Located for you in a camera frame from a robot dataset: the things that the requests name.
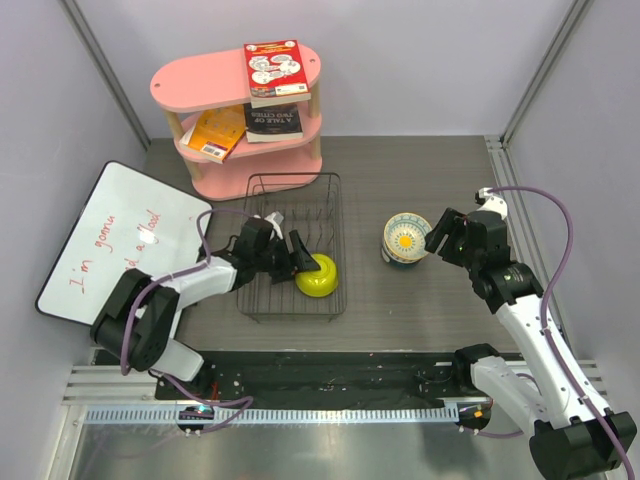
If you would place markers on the yellow-green bowl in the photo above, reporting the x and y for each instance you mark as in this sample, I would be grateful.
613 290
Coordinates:
319 283

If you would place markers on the black wire dish rack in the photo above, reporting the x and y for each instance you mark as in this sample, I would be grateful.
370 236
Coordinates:
312 205

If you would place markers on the black Tale of Two Cities book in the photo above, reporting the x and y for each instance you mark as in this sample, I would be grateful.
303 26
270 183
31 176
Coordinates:
273 123

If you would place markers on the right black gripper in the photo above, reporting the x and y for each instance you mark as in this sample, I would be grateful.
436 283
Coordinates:
435 237

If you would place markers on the white slotted cable duct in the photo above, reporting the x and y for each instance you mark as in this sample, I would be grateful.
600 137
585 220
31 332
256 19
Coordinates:
192 414

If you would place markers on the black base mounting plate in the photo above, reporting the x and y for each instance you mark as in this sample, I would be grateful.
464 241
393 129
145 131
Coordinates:
299 380

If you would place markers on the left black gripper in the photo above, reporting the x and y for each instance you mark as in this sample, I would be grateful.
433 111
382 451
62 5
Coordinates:
298 261

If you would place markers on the red comic book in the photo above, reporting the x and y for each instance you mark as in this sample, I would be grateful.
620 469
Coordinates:
276 74

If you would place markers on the white dry-erase board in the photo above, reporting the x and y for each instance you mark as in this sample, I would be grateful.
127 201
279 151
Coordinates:
129 220

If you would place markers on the white bowl with yellow pattern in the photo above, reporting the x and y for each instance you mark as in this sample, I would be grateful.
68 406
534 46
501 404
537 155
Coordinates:
406 227

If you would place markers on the teal and white bowl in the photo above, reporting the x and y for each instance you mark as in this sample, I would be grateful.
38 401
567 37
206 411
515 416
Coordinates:
404 265

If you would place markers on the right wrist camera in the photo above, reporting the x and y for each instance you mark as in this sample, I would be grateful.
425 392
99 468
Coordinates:
490 202

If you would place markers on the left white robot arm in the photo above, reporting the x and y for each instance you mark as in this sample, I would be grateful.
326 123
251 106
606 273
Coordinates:
138 320

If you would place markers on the orange paperback book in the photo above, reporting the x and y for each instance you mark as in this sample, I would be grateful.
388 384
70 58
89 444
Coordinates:
215 133

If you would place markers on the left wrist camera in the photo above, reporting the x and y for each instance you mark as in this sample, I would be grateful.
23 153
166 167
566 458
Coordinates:
275 219

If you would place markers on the pink three-tier shelf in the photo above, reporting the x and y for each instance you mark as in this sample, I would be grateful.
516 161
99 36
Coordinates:
186 87

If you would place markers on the white bowl with green stripes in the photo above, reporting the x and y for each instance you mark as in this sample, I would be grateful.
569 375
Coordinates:
406 252

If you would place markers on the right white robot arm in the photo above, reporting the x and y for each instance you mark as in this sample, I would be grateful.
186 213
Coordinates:
571 429

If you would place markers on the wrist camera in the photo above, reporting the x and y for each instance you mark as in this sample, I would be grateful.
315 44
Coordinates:
275 219
490 202

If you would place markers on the plain white ribbed bowl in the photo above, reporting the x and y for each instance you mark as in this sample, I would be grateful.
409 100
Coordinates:
388 256

